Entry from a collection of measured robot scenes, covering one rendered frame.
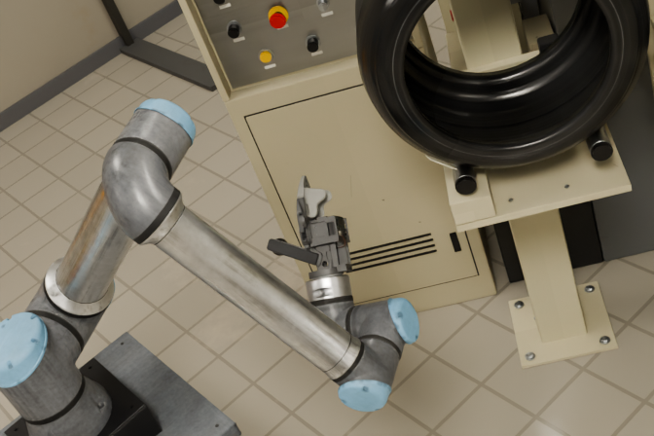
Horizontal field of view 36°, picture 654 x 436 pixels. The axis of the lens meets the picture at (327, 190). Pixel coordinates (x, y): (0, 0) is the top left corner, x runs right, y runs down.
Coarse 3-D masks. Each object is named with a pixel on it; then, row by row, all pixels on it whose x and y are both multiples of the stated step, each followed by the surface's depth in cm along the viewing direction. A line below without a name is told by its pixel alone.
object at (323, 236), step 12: (324, 216) 204; (336, 216) 204; (312, 228) 205; (324, 228) 204; (336, 228) 202; (312, 240) 204; (324, 240) 203; (336, 240) 202; (348, 240) 208; (324, 252) 205; (336, 252) 204; (348, 252) 206; (324, 264) 207; (336, 264) 203; (348, 264) 205; (312, 276) 204
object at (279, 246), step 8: (272, 240) 208; (280, 240) 208; (272, 248) 208; (280, 248) 207; (288, 248) 207; (296, 248) 206; (288, 256) 207; (296, 256) 206; (304, 256) 205; (312, 256) 205; (312, 264) 205
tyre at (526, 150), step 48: (384, 0) 185; (432, 0) 182; (624, 0) 183; (384, 48) 188; (576, 48) 218; (624, 48) 188; (384, 96) 195; (432, 96) 223; (480, 96) 225; (528, 96) 223; (576, 96) 214; (624, 96) 197; (432, 144) 201; (480, 144) 202; (528, 144) 201; (576, 144) 205
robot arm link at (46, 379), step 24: (24, 312) 212; (48, 312) 214; (0, 336) 210; (24, 336) 207; (48, 336) 208; (72, 336) 214; (0, 360) 204; (24, 360) 203; (48, 360) 207; (72, 360) 214; (0, 384) 206; (24, 384) 205; (48, 384) 208; (72, 384) 213; (24, 408) 209; (48, 408) 210
